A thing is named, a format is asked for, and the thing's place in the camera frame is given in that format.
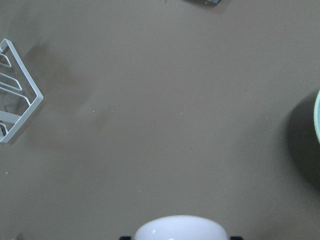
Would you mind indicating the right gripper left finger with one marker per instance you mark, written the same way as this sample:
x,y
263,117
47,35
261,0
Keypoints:
x,y
125,238

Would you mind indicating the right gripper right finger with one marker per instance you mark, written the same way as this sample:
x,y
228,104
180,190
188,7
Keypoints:
x,y
236,238

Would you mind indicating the pink plastic cup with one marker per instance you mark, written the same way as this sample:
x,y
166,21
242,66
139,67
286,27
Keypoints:
x,y
181,227

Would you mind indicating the light green bowl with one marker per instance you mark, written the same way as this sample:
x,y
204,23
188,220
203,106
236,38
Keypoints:
x,y
316,116

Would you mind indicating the white wire cup rack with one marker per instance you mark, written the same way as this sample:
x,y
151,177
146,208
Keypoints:
x,y
19,94

